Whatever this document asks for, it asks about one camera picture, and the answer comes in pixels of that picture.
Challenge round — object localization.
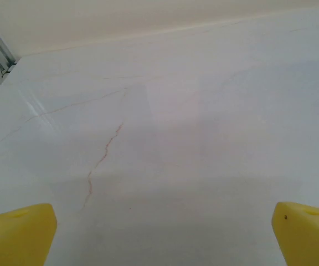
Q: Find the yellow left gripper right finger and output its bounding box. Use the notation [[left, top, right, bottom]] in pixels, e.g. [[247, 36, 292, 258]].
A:
[[271, 201, 319, 266]]

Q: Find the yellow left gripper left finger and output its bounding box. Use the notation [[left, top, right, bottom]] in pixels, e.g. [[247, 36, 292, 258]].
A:
[[0, 203, 58, 266]]

